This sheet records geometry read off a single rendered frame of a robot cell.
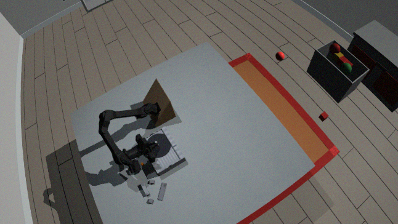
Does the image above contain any dark grey round disc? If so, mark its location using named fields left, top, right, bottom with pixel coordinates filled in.
left=147, top=133, right=171, bottom=158

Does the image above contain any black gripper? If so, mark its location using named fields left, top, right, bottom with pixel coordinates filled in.
left=133, top=142, right=158, bottom=163

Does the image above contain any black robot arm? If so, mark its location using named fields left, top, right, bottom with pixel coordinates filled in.
left=99, top=102, right=161, bottom=174

